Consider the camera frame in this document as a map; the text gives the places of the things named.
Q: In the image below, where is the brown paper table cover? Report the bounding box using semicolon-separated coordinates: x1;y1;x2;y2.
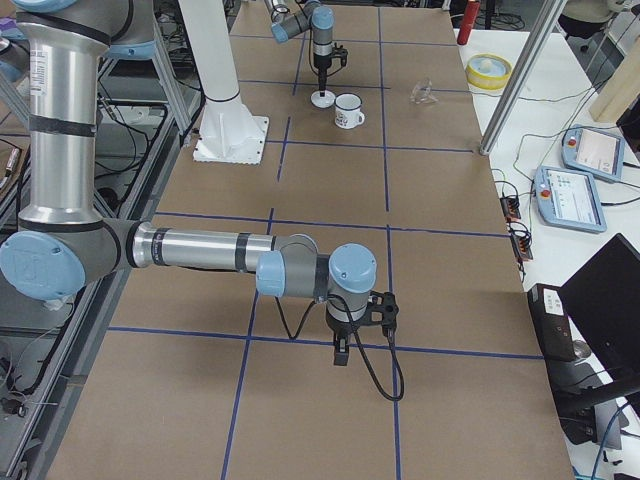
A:
49;2;572;479

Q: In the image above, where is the white ceramic lid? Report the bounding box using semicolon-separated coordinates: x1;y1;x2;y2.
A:
310;90;335;109

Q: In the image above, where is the black cable hub right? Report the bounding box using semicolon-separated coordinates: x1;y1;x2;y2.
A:
507;221;533;262

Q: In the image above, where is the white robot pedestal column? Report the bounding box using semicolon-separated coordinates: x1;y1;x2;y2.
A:
179;0;240;103

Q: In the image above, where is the clear glass funnel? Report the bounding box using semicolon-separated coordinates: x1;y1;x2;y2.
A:
410;78;438;105

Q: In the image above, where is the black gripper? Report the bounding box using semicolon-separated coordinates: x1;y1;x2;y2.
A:
317;64;328;98
327;319;353;366

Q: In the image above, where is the teach pendant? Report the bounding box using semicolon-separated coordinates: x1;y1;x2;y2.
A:
561;125;624;183
534;166;607;233

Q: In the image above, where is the red bottle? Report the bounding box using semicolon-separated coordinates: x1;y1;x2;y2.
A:
456;0;481;46

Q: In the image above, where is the white metal base plate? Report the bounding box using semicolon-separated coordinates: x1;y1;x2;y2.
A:
193;113;269;165

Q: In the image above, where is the teach pendant near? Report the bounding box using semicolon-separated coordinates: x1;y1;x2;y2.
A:
534;166;607;233

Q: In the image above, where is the teach pendant far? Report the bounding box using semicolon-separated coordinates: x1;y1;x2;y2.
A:
561;125;624;183

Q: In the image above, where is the black device box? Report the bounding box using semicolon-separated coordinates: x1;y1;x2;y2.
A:
527;283;592;362

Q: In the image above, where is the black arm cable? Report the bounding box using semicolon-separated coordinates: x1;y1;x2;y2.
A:
273;292;405;401

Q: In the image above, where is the yellow rimmed round bowl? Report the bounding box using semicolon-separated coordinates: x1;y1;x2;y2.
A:
465;53;513;91

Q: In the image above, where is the black cable hub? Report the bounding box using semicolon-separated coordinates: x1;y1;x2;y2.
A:
507;221;533;262
498;180;521;221

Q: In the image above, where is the white enamel mug blue rim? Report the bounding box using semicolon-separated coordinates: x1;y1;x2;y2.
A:
334;93;366;130

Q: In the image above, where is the black monitor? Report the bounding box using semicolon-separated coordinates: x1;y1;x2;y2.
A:
555;233;639;415

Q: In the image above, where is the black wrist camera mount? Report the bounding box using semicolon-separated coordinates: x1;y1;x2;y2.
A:
331;43;348;68
359;291;399;340

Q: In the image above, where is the black cable hub left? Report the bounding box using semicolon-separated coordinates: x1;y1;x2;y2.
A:
498;180;521;221

